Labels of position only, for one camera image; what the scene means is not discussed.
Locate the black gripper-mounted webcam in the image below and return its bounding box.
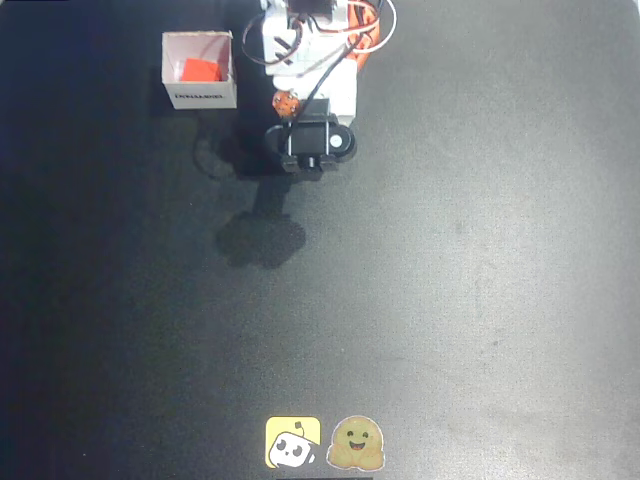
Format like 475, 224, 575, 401
264, 97, 360, 181

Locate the yellow robot face sticker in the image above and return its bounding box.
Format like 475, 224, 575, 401
264, 415, 322, 470

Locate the black camera cable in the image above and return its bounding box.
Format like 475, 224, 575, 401
288, 39, 366, 130

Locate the red cube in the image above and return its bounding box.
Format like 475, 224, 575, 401
180, 57, 223, 83

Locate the hugging face emoji sticker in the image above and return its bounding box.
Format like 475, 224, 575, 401
326, 414, 386, 472

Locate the white cardboard box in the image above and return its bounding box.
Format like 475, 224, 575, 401
160, 30, 239, 111

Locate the white red black servo wire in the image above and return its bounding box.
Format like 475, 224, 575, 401
241, 13, 281, 67
344, 0, 399, 54

